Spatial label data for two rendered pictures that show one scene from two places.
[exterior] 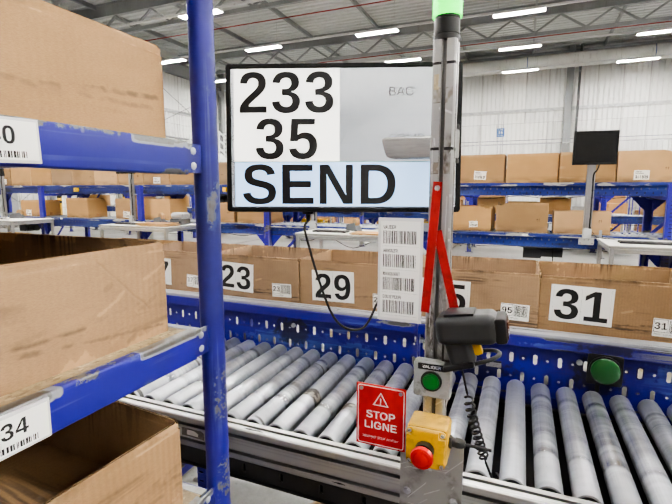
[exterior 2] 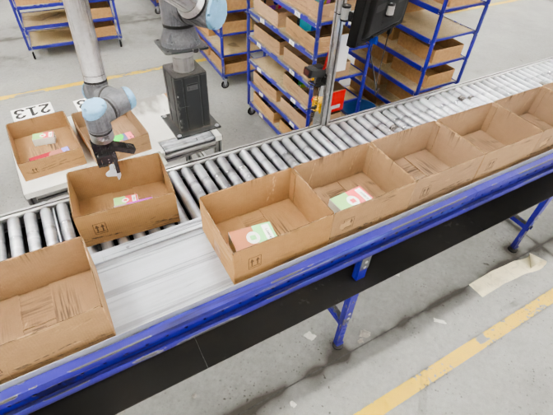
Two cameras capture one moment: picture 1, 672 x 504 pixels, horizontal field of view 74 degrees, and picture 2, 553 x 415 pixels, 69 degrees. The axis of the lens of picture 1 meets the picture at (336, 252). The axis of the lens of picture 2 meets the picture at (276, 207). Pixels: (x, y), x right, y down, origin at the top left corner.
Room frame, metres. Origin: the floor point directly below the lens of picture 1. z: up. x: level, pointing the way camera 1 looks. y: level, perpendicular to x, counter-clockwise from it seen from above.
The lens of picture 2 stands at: (1.82, -2.00, 2.04)
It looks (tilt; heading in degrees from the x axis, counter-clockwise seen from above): 44 degrees down; 126
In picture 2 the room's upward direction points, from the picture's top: 3 degrees clockwise
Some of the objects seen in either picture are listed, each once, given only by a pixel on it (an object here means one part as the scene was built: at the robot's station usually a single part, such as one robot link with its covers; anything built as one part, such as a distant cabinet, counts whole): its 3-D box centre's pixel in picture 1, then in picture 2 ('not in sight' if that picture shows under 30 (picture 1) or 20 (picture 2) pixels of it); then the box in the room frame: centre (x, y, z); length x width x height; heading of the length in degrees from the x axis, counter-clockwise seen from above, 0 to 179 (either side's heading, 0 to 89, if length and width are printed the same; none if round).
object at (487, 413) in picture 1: (486, 422); (338, 155); (1.04, -0.37, 0.72); 0.52 x 0.05 x 0.05; 158
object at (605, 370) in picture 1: (605, 371); not in sight; (1.15, -0.73, 0.81); 0.07 x 0.01 x 0.07; 68
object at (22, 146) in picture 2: not in sight; (45, 143); (-0.09, -1.37, 0.80); 0.38 x 0.28 x 0.10; 161
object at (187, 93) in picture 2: not in sight; (187, 95); (0.24, -0.70, 0.91); 0.26 x 0.26 x 0.33; 70
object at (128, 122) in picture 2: not in sight; (110, 131); (0.06, -1.09, 0.80); 0.38 x 0.28 x 0.10; 163
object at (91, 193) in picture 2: not in sight; (123, 197); (0.56, -1.38, 0.83); 0.39 x 0.29 x 0.17; 63
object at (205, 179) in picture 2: not in sight; (216, 195); (0.76, -1.03, 0.72); 0.52 x 0.05 x 0.05; 158
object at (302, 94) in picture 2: not in sight; (313, 86); (0.36, 0.40, 0.59); 0.40 x 0.30 x 0.10; 155
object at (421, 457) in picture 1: (423, 454); not in sight; (0.72, -0.15, 0.84); 0.04 x 0.04 x 0.04; 68
